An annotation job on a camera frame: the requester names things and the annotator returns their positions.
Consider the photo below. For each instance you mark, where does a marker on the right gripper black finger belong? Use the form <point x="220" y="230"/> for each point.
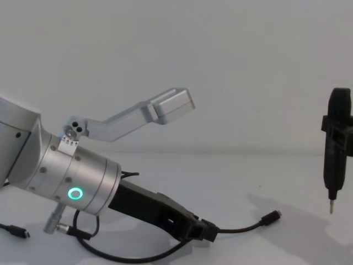
<point x="339" y="135"/>

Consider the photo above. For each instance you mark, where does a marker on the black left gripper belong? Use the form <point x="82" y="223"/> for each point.
<point x="143" y="203"/>

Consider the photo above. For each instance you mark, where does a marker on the black electric screwdriver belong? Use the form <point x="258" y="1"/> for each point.
<point x="335" y="176"/>

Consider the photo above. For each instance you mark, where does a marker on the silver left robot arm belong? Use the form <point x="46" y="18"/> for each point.
<point x="69" y="171"/>

